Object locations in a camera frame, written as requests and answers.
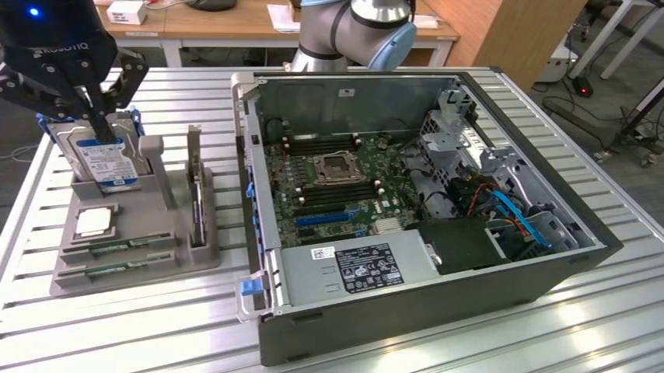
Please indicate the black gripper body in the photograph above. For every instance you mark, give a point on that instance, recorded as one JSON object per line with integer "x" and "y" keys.
{"x": 56, "y": 35}

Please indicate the green RAM stick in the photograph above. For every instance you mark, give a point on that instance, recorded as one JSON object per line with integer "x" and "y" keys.
{"x": 130, "y": 245}
{"x": 116, "y": 268}

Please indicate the white labelled box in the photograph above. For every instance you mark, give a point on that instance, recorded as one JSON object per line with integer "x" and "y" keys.
{"x": 126, "y": 13}

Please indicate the hard disk with blue rails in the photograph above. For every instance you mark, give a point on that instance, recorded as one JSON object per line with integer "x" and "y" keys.
{"x": 103, "y": 163}

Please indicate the black computer mouse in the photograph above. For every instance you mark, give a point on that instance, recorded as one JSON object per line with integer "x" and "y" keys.
{"x": 210, "y": 4}

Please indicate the white paper stack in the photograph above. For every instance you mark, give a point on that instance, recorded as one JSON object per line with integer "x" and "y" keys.
{"x": 282, "y": 19}

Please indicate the silver CPU chip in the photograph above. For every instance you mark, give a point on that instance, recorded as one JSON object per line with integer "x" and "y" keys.
{"x": 95, "y": 221}

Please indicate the blue retainer clip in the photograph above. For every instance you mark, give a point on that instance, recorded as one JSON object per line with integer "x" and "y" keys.
{"x": 249, "y": 190}
{"x": 255, "y": 224}

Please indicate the grey parts rack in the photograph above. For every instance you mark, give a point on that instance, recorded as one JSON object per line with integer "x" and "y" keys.
{"x": 179, "y": 229}

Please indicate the CPU socket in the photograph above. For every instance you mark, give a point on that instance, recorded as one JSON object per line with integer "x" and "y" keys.
{"x": 334, "y": 167}

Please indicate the black expansion slot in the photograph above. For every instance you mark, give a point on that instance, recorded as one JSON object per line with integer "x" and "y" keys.
{"x": 318, "y": 211}

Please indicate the blue expansion slot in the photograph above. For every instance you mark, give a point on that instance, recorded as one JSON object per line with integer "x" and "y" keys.
{"x": 321, "y": 219}

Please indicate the green motherboard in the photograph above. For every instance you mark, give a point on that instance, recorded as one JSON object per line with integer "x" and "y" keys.
{"x": 384, "y": 171}

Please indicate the black slot with blue latch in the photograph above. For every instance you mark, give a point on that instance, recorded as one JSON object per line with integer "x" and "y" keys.
{"x": 326, "y": 234}

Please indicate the blue case latch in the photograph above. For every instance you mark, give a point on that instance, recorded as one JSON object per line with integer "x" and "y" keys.
{"x": 249, "y": 288}

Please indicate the grey power supply unit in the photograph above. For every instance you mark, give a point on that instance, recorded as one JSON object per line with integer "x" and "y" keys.
{"x": 306, "y": 279}

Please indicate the finned chipset heatsink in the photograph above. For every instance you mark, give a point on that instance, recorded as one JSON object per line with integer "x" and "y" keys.
{"x": 389, "y": 226}

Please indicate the grey metal disk bay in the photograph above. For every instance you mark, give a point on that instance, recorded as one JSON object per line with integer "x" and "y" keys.
{"x": 446, "y": 147}
{"x": 557, "y": 229}

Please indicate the wooden cabinet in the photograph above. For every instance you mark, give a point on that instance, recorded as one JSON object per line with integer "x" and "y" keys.
{"x": 497, "y": 39}

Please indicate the white control box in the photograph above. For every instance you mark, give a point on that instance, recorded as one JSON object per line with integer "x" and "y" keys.
{"x": 552, "y": 72}

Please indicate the black open PC case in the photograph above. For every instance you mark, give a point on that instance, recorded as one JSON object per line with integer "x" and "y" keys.
{"x": 414, "y": 318}

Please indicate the black floor bar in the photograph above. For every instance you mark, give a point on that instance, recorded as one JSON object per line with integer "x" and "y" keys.
{"x": 576, "y": 116}

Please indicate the black box with red light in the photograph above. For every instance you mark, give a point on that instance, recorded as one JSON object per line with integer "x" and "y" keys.
{"x": 583, "y": 87}

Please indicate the black wheeled stand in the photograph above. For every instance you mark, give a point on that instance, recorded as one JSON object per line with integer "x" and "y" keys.
{"x": 635, "y": 134}

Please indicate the wooden desk white frame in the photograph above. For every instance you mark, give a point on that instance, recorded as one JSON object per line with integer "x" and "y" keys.
{"x": 233, "y": 23}

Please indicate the graphics card with metal bracket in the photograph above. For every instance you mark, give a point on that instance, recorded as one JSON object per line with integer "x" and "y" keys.
{"x": 196, "y": 202}

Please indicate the white table frame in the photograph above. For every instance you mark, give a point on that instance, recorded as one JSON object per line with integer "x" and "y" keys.
{"x": 609, "y": 64}

